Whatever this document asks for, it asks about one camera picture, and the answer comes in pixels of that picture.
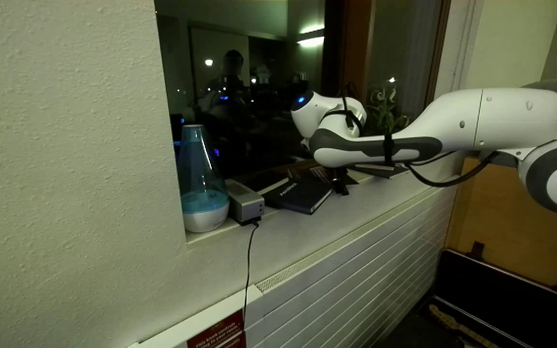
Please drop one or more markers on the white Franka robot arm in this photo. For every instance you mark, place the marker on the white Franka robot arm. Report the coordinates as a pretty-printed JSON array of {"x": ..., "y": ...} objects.
[{"x": 498, "y": 119}]

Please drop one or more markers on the black book with cover print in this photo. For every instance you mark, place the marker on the black book with cover print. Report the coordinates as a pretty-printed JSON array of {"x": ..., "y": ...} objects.
[{"x": 304, "y": 198}]

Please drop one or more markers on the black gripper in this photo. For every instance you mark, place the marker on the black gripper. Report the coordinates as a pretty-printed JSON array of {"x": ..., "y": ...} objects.
[{"x": 337, "y": 175}]

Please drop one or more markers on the black furniture edge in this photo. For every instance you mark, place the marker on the black furniture edge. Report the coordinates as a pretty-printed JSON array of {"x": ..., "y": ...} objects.
[{"x": 503, "y": 302}]

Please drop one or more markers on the blue white cone humidifier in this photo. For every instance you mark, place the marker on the blue white cone humidifier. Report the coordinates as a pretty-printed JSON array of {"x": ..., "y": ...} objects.
[{"x": 202, "y": 194}]

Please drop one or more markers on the grey speaker box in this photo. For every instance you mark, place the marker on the grey speaker box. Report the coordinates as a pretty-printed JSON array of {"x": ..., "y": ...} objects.
[{"x": 244, "y": 204}]

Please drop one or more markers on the red warning label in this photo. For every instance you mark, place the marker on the red warning label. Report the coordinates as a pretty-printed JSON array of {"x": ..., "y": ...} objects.
[{"x": 219, "y": 335}]

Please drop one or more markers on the stack of black books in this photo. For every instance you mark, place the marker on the stack of black books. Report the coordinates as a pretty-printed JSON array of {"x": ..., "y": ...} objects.
[{"x": 381, "y": 169}]

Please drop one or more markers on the white slatted radiator cover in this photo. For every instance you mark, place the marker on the white slatted radiator cover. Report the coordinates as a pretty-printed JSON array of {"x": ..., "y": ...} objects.
[{"x": 356, "y": 283}]

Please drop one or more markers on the large wooden board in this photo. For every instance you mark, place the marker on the large wooden board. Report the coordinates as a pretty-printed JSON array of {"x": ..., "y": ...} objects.
[{"x": 503, "y": 233}]

